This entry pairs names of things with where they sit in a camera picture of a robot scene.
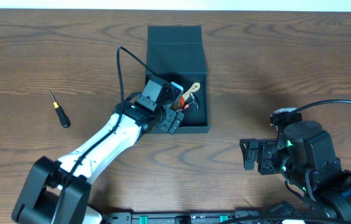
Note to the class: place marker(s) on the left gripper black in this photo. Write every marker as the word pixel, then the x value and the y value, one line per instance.
pixel 172 120

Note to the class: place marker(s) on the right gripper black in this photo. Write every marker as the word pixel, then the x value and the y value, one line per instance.
pixel 261 154

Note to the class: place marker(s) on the orange handled pliers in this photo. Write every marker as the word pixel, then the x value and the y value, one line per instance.
pixel 179 105

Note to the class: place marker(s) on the small claw hammer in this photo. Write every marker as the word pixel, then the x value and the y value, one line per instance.
pixel 191 100

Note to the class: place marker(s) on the orange scraper wooden handle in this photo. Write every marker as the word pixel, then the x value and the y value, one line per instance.
pixel 193 89

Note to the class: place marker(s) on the black yellow screwdriver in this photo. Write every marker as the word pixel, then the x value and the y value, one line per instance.
pixel 63 118

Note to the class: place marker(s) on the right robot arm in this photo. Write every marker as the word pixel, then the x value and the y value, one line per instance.
pixel 304 155

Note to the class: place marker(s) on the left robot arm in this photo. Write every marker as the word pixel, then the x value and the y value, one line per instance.
pixel 58 191

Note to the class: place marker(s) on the dark green open box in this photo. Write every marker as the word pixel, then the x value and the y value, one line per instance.
pixel 176 54

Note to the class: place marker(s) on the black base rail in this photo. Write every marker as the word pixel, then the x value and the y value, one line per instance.
pixel 176 218

